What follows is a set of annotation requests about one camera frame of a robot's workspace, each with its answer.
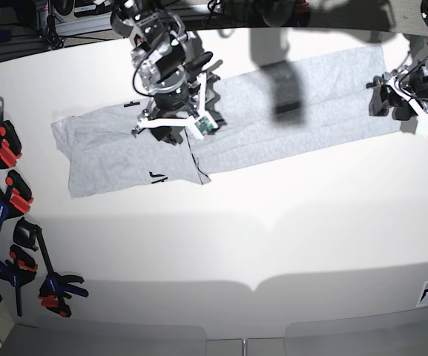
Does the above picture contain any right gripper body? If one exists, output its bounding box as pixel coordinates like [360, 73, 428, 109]
[139, 81, 225, 145]

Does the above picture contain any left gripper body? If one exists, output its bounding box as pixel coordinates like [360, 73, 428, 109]
[366, 71, 428, 121]

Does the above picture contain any light grey T-shirt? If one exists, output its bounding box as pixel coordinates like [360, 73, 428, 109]
[51, 46, 400, 198]

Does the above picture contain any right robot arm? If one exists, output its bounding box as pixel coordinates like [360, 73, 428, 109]
[110, 1, 219, 145]

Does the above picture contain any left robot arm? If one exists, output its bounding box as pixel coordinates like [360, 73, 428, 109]
[367, 1, 428, 122]

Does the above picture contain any long bar blue clamp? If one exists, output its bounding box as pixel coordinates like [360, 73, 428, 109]
[13, 217, 89, 318]

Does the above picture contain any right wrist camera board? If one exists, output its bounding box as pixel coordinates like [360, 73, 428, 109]
[194, 113, 218, 140]

